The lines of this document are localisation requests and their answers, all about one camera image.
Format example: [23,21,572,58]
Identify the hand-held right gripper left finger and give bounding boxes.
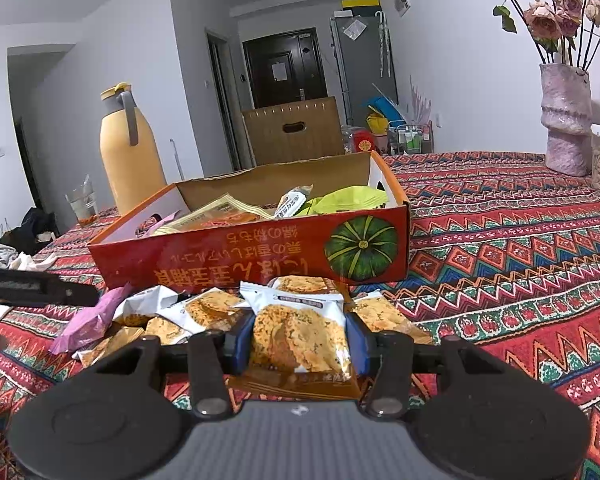
[97,312,256,418]

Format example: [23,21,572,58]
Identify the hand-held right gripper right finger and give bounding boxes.
[345,310,501,421]

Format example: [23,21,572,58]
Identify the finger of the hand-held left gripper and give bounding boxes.
[45,272,103,307]

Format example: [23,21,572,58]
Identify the pile of white cracker packets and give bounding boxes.
[72,275,433,366]

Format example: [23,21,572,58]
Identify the white orange cracker snack packet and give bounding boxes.
[227,280,363,402]

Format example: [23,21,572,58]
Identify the red cardboard box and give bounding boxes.
[87,150,411,293]

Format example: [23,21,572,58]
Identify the gold striped snack packet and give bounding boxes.
[155,194,276,236]

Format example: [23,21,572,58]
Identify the lime green snack packet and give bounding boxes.
[297,186,390,217]

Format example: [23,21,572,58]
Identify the white knit glove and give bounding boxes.
[7,252,58,272]

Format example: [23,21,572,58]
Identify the black chair with dark clothes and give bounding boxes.
[0,206,60,256]

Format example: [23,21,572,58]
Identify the clear drinking glass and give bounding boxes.
[65,175,100,228]

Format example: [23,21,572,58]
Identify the yellow thermos jug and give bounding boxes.
[99,81,168,216]

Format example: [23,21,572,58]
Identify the small white grey snack packet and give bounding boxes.
[275,184,314,220]

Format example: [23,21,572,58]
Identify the colourful patterned tablecloth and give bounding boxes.
[0,150,600,480]

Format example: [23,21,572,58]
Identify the red gift box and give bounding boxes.
[352,130,377,154]

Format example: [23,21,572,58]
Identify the large brown cardboard box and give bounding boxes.
[241,96,346,167]

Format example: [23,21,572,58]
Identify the blue plastic item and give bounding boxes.
[370,82,406,123]

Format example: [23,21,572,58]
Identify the grey refrigerator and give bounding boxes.
[330,10,398,128]

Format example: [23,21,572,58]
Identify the dark entrance door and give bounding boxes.
[242,29,331,111]

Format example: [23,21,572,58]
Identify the white folded umbrella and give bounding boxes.
[375,10,393,78]

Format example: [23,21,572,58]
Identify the pink textured vase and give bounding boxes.
[539,62,595,177]

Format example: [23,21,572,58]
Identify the dried pink roses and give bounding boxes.
[465,0,600,68]

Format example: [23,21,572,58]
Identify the wire storage rack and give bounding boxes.
[387,122,435,156]

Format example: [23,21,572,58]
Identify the purple wall decal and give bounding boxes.
[407,75,433,126]

